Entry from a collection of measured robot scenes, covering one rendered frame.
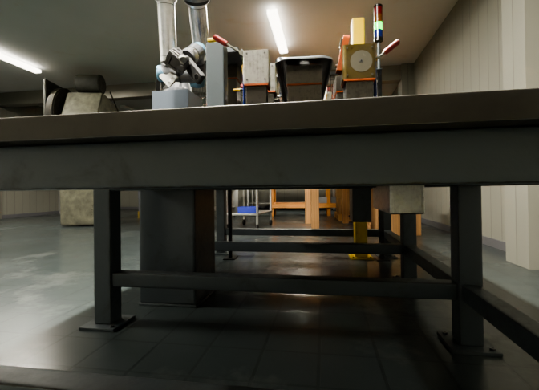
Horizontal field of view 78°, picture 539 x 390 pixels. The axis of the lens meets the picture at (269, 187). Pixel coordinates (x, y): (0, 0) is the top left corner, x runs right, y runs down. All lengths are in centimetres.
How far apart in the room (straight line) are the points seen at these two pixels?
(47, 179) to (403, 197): 87
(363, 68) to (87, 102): 589
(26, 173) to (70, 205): 577
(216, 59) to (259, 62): 21
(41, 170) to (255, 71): 76
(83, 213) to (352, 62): 567
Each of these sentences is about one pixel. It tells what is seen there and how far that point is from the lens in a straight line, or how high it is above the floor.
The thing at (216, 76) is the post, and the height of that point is 101.
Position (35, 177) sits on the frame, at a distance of 71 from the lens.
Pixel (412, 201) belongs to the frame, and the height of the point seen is 54.
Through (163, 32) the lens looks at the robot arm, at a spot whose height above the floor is 129.
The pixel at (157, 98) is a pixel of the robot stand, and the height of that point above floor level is 106.
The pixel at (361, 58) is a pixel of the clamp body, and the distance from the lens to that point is 123.
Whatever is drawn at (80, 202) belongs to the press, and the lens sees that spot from 641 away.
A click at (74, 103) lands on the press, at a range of 679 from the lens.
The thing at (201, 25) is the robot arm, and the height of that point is 138.
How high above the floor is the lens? 57
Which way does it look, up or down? level
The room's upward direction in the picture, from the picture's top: 1 degrees counter-clockwise
